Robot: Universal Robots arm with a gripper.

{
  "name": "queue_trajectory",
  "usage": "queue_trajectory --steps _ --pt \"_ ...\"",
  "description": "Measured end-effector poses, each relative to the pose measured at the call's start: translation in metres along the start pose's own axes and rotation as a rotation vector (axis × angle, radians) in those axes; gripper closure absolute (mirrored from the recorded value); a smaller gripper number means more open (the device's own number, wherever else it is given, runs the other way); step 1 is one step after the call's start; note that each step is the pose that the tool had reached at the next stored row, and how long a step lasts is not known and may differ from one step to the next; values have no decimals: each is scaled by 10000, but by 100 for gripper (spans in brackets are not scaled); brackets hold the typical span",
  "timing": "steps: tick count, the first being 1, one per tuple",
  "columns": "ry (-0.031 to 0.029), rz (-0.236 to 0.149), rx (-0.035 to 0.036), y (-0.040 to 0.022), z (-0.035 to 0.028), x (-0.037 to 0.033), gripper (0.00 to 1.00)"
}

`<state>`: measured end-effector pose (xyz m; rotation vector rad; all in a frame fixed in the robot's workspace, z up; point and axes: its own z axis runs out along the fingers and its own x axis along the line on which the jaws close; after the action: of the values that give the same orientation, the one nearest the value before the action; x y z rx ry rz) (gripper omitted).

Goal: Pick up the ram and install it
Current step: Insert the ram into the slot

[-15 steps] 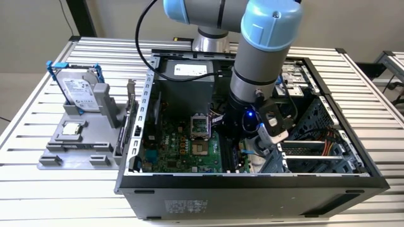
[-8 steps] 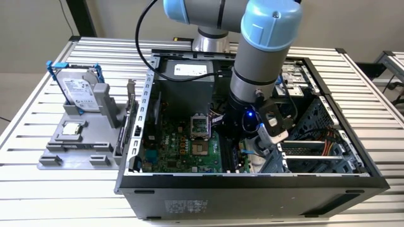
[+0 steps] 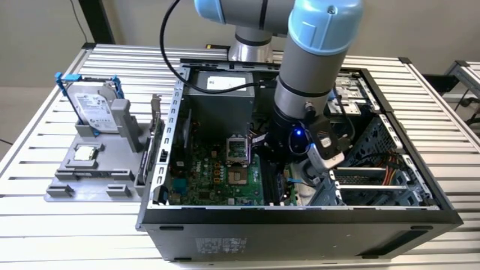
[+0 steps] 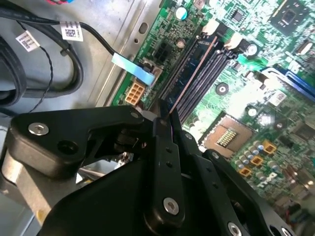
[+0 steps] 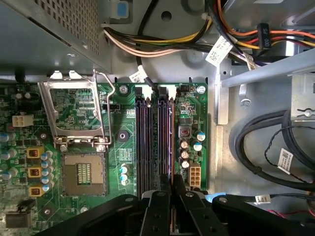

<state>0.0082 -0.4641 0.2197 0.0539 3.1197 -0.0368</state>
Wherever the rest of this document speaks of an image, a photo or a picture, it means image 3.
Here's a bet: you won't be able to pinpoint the dark RAM stick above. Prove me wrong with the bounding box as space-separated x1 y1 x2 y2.
73 172 111 179
274 173 287 204

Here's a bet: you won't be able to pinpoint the black RAM slot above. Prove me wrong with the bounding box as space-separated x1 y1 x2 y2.
261 165 274 205

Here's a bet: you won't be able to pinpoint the metal socket cover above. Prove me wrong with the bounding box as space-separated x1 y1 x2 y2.
226 134 250 165

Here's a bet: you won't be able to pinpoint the CPU socket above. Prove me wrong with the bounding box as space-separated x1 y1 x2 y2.
226 165 250 186

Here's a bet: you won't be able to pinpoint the grey power supply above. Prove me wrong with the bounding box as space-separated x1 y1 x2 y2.
185 70 255 142

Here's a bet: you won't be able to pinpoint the green motherboard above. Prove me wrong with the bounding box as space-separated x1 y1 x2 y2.
167 140 301 206

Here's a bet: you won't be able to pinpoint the grey optical drive cage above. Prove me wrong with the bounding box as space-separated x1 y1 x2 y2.
325 70 373 120

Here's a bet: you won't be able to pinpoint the grey disk bay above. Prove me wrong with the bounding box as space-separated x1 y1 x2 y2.
310 165 410 206

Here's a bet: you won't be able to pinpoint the black grey PC case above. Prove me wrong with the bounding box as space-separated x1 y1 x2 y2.
134 57 463 261

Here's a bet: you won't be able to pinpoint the grey parts rack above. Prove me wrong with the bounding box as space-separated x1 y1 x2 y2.
43 98 165 204

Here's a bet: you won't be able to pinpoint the hard disk in blue carrier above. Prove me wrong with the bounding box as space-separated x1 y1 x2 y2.
54 72 123 138

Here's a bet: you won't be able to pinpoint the silver CPU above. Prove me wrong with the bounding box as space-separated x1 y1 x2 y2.
73 147 97 162

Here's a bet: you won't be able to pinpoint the metal slat side table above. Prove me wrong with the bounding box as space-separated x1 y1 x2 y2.
443 59 480 100

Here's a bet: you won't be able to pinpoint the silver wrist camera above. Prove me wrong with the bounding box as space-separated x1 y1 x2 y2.
305 142 345 171

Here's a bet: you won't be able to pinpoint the orange yellow wire bundle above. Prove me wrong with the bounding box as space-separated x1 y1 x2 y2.
377 151 398 187

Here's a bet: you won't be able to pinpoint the graphics card with metal bracket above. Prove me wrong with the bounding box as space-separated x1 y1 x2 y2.
135 94 166 187

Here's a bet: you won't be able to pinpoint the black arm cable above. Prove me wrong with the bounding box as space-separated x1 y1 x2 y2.
158 0 278 94

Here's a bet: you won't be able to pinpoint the black hanging cables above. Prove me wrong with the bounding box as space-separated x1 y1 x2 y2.
454 95 480 127

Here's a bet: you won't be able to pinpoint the black upright post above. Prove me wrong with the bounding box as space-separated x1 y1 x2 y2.
75 0 115 45

